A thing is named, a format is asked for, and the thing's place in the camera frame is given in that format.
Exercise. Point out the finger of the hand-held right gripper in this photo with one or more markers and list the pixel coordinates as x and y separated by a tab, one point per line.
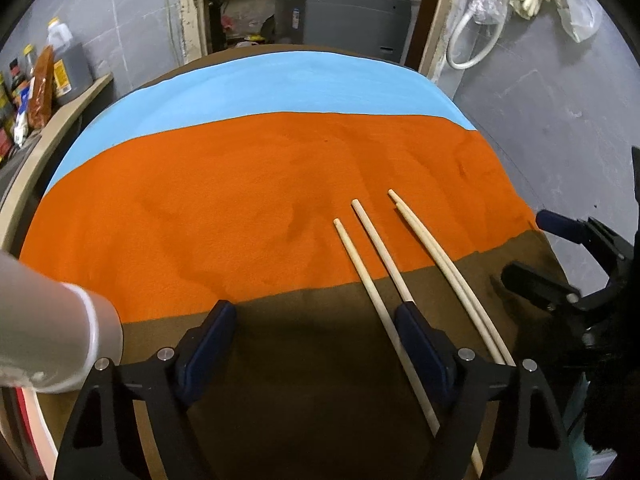
537	282
560	222

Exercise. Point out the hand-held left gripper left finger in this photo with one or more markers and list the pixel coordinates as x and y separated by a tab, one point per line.
210	355

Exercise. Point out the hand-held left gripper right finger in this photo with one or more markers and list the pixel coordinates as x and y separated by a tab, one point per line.
422	350

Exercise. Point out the wooden chopstick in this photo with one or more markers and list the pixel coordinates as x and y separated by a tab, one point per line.
365	275
435	260
452	267
382	252

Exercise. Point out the white plastic utensil basket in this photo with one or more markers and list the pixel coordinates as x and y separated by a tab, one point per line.
55	330

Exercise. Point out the striped blue orange brown cloth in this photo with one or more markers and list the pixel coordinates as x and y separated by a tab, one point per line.
250	185

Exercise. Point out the hanging clear plastic bag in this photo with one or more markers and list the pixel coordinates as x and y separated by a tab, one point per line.
577	15

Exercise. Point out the beige kitchen counter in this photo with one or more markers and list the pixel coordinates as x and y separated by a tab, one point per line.
55	125

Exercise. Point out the grey cabinet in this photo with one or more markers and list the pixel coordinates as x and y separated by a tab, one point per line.
345	22

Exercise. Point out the blue white packet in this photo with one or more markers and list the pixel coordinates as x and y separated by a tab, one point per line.
21	125

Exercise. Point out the red chili powder packet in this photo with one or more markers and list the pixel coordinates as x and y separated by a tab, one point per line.
41	90

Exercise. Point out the large dark oil jug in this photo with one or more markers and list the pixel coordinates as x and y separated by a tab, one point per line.
70	70

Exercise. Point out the black bag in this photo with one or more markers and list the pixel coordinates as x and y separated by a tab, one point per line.
269	30

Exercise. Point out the black bottle red cap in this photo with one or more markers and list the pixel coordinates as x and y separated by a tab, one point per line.
16	80

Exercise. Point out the clear bottle yellow cap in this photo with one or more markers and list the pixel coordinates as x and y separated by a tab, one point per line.
30	60

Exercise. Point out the wooden door frame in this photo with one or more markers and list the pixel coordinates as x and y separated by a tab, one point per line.
440	20

